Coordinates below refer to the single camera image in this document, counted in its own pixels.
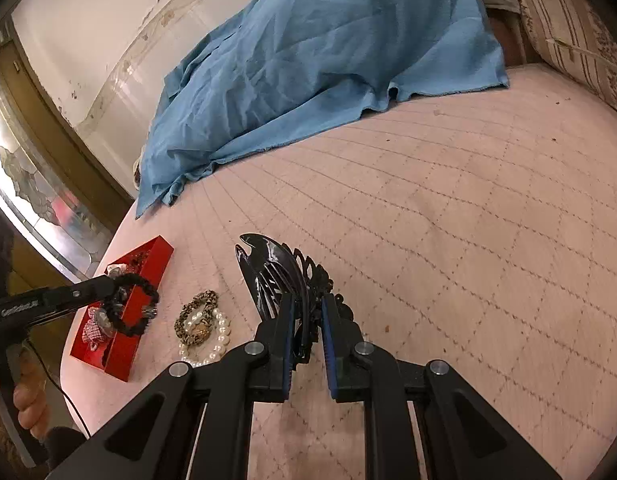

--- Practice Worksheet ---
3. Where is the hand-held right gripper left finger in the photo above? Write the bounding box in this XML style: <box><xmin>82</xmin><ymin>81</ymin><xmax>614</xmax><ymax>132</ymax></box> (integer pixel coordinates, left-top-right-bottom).
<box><xmin>46</xmin><ymin>292</ymin><xmax>296</xmax><ymax>480</ymax></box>

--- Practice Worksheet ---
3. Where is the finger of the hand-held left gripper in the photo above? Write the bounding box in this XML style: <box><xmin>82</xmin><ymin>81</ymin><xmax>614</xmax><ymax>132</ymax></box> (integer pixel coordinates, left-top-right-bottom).
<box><xmin>71</xmin><ymin>276</ymin><xmax>118</xmax><ymax>307</ymax></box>

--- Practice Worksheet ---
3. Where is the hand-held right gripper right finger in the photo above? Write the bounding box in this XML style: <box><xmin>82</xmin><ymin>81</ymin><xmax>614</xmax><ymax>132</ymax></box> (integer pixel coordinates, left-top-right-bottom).
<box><xmin>321</xmin><ymin>292</ymin><xmax>564</xmax><ymax>480</ymax></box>

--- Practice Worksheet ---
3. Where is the red checked scrunchie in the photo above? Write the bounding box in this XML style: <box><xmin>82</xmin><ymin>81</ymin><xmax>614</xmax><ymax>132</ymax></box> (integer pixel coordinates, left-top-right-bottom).
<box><xmin>78</xmin><ymin>317</ymin><xmax>114</xmax><ymax>356</ymax></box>

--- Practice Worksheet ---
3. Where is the black frilly hair tie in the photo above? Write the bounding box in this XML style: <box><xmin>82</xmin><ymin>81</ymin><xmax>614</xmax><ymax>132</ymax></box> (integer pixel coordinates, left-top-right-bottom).
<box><xmin>104</xmin><ymin>267</ymin><xmax>160</xmax><ymax>337</ymax></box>

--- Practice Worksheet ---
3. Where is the red shallow box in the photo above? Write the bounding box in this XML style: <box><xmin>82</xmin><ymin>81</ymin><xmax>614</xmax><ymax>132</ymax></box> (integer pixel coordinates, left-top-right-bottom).
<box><xmin>70</xmin><ymin>235</ymin><xmax>175</xmax><ymax>383</ymax></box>

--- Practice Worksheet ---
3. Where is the black hair claw clip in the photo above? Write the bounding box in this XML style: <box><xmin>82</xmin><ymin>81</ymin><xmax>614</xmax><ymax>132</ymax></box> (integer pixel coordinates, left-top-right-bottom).
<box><xmin>232</xmin><ymin>232</ymin><xmax>354</xmax><ymax>366</ymax></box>

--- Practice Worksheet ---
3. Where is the person's left hand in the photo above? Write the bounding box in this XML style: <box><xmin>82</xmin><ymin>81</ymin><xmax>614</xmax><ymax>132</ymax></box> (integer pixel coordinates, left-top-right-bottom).
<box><xmin>0</xmin><ymin>352</ymin><xmax>52</xmax><ymax>429</ymax></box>

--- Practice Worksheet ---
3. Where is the leopard print scrunchie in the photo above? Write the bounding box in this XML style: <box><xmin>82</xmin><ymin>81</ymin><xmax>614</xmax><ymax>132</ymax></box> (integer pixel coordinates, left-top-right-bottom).
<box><xmin>174</xmin><ymin>290</ymin><xmax>220</xmax><ymax>347</ymax></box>

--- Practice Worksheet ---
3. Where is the blue cloth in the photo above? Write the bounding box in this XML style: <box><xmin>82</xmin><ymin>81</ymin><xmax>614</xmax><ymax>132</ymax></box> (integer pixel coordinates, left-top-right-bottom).
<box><xmin>135</xmin><ymin>0</ymin><xmax>510</xmax><ymax>219</ymax></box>

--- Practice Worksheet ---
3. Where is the brown cushion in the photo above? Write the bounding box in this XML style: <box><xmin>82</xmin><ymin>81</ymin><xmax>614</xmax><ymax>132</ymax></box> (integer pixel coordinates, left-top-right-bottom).
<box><xmin>489</xmin><ymin>7</ymin><xmax>539</xmax><ymax>67</ymax></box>

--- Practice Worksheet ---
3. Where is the striped floral pillow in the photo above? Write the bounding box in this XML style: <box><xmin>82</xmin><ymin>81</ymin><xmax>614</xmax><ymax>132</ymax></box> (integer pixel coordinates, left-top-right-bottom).
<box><xmin>506</xmin><ymin>0</ymin><xmax>617</xmax><ymax>121</ymax></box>

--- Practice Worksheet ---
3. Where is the pearl bracelet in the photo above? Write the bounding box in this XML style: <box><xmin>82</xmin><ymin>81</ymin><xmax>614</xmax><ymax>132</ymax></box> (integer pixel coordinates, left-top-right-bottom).
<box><xmin>180</xmin><ymin>307</ymin><xmax>232</xmax><ymax>368</ymax></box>

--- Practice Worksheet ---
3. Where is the black cable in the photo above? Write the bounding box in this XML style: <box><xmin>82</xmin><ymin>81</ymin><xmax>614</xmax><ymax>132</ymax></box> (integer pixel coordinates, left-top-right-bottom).
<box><xmin>22</xmin><ymin>337</ymin><xmax>92</xmax><ymax>439</ymax></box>

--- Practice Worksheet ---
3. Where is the wooden door frame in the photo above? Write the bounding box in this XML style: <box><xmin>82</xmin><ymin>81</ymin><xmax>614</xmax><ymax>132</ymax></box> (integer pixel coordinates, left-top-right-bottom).
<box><xmin>0</xmin><ymin>17</ymin><xmax>134</xmax><ymax>281</ymax></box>

